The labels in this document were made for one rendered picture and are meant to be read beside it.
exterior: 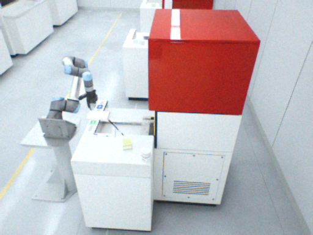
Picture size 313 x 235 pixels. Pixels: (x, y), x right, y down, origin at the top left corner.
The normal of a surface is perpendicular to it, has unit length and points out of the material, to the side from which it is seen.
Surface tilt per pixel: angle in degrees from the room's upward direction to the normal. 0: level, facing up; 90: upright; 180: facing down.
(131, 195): 90
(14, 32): 90
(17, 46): 90
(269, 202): 0
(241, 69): 90
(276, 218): 0
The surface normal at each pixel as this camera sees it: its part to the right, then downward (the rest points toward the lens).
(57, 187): 0.00, -0.81
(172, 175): -0.07, 0.58
